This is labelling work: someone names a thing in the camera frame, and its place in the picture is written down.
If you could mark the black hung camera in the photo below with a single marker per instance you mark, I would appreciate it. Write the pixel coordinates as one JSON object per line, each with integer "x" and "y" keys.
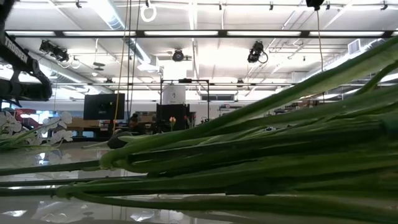
{"x": 178, "y": 56}
{"x": 255, "y": 51}
{"x": 54, "y": 51}

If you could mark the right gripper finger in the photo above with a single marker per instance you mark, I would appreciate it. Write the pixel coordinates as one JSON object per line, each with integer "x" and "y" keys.
{"x": 314, "y": 3}

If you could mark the cardboard box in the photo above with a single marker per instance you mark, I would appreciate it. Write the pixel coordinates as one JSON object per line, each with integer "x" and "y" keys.
{"x": 84, "y": 122}

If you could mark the black distant rig frame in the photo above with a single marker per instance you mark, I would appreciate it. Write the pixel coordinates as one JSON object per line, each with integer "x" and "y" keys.
{"x": 185, "y": 81}

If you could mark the black table frame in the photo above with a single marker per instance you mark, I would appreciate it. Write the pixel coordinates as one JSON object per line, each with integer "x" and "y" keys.
{"x": 90, "y": 139}

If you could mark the small white flower spray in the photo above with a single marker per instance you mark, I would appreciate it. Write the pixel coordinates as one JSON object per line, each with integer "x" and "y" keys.
{"x": 63, "y": 117}

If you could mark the distant pink yellow tulip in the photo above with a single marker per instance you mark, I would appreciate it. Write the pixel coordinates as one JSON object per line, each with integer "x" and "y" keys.
{"x": 172, "y": 119}

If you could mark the distant red flowers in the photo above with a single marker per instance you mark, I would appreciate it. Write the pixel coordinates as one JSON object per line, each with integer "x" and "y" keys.
{"x": 188, "y": 118}

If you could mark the black overhead frame beam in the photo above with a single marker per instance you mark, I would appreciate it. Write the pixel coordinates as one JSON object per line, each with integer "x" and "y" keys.
{"x": 217, "y": 33}

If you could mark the person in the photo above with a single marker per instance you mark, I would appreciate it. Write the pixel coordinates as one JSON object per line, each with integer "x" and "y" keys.
{"x": 134, "y": 119}

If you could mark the large red flower bunch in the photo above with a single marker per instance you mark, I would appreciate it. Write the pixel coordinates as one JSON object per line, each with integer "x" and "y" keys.
{"x": 248, "y": 149}

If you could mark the black monitor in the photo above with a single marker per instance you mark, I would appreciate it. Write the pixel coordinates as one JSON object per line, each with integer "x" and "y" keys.
{"x": 104, "y": 107}

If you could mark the silver ceiling duct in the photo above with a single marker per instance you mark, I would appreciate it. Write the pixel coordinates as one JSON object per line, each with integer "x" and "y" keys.
{"x": 109, "y": 15}

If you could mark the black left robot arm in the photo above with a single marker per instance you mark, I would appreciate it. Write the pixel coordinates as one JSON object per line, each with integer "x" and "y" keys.
{"x": 18, "y": 56}

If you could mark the white ceiling vent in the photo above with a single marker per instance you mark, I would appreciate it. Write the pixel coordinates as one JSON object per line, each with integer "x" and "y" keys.
{"x": 354, "y": 46}

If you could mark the red cart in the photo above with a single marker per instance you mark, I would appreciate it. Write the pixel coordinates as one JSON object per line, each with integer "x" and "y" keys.
{"x": 26, "y": 113}

